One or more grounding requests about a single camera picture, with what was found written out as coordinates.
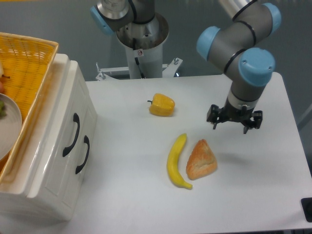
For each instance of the black lower drawer handle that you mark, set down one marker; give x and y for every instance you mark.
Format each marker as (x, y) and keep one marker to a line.
(80, 167)

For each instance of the white pear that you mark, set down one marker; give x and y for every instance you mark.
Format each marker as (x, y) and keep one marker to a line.
(2, 71)

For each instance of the green grapes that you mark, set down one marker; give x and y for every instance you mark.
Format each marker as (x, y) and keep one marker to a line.
(2, 109)

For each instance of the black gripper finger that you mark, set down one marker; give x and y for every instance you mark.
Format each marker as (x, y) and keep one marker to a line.
(213, 115)
(253, 122)

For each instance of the grey plate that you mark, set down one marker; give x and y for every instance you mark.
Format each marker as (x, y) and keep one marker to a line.
(10, 126)

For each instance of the black corner device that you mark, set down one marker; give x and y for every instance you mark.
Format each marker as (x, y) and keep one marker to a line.
(307, 208)

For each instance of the yellow banana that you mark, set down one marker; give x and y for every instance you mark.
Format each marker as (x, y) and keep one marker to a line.
(172, 163)

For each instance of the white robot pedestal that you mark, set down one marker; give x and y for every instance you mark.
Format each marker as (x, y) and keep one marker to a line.
(143, 44)

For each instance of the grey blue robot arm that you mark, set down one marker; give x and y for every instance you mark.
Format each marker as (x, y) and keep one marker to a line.
(233, 50)

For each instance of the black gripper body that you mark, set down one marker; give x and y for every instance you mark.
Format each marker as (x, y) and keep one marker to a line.
(235, 111)

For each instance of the white top drawer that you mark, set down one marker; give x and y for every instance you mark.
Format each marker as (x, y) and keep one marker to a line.
(76, 115)

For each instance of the pink peach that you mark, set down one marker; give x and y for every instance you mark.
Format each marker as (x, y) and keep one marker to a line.
(1, 87)

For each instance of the white drawer cabinet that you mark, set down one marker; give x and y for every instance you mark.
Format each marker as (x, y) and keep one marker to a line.
(43, 183)

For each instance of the brown bread pastry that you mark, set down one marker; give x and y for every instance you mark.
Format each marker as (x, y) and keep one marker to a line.
(202, 161)

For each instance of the white table mounting bracket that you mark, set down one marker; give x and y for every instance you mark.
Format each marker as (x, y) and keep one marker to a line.
(170, 70)

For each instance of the yellow bell pepper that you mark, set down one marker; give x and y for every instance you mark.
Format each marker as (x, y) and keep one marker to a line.
(161, 105)

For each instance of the yellow woven basket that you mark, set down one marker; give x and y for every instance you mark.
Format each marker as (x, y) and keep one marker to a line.
(27, 61)

